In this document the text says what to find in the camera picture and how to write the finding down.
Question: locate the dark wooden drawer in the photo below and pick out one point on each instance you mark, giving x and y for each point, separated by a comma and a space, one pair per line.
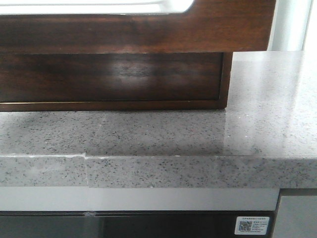
105, 77
208, 26

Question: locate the dark wooden drawer cabinet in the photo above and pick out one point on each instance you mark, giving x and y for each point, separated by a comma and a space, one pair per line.
219, 103

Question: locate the white QR code sticker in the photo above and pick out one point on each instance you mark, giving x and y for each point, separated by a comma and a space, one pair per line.
251, 225

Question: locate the white curtain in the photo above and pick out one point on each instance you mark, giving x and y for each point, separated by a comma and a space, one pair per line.
294, 26

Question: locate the grey cabinet door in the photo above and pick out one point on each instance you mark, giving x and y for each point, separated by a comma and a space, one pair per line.
296, 214

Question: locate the black glass appliance door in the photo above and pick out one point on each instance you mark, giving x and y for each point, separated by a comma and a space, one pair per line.
127, 224

